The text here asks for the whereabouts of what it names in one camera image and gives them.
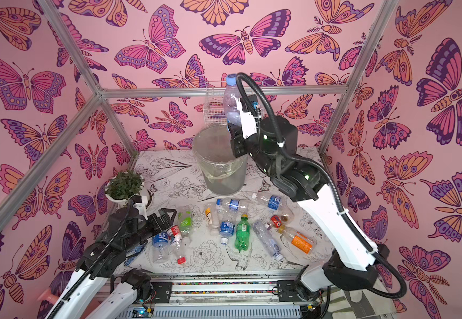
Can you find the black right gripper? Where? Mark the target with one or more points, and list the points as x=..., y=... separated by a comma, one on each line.
x=237, y=130

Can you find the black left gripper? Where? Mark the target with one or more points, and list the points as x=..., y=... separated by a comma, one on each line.
x=166, y=222

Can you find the clear bottle blue label large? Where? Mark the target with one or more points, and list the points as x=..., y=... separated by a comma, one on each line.
x=230, y=98

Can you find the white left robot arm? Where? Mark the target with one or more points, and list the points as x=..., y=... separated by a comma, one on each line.
x=127, y=235

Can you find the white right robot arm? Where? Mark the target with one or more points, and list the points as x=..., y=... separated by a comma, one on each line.
x=357, y=263

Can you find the grey mesh waste bin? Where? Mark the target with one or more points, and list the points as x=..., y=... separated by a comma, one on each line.
x=223, y=173

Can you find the small blue label bottle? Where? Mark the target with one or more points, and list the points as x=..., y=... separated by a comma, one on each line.
x=160, y=247

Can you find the clear bottle red cap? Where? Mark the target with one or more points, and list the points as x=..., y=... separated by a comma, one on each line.
x=177, y=245

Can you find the light green label bottle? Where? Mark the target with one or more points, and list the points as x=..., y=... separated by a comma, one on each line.
x=185, y=222

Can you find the blue dotted work glove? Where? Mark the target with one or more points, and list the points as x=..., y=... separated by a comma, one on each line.
x=133, y=254

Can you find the potted green plant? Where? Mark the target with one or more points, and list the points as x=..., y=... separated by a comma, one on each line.
x=126, y=185

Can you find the yellow label small bottle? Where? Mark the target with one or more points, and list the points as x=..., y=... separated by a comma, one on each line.
x=212, y=218

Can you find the far blue label bottle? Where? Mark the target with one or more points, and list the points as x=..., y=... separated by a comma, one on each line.
x=234, y=205

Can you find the green plastic bottle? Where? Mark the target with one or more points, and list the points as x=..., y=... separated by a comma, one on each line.
x=243, y=234

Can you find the orange label bottle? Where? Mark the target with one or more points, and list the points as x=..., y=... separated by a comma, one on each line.
x=297, y=239

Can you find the pink watering can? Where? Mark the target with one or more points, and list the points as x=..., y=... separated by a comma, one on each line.
x=48, y=296

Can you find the white wire wall basket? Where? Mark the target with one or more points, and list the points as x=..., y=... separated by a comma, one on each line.
x=214, y=111

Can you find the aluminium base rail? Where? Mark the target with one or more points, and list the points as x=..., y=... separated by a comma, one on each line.
x=266, y=294

